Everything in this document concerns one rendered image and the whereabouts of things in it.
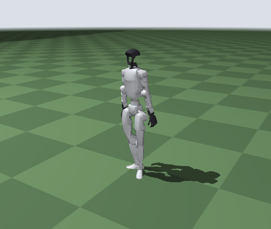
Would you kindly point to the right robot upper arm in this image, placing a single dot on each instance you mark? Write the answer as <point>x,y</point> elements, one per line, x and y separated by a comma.
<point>122,88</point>

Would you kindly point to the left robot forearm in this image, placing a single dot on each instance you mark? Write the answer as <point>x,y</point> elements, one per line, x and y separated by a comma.
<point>148,102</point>

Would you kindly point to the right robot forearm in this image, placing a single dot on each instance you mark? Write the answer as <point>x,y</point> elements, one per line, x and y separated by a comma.
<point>124,99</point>

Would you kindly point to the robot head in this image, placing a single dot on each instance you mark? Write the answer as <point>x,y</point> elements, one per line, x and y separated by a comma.
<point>132,53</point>

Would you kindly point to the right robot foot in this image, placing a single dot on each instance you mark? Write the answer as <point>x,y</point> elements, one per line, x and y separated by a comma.
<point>133,166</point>

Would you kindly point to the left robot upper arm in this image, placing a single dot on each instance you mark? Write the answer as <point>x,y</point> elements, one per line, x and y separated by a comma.
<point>143,75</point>

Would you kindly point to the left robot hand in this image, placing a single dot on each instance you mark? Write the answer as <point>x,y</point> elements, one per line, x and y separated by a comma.
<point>152,119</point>

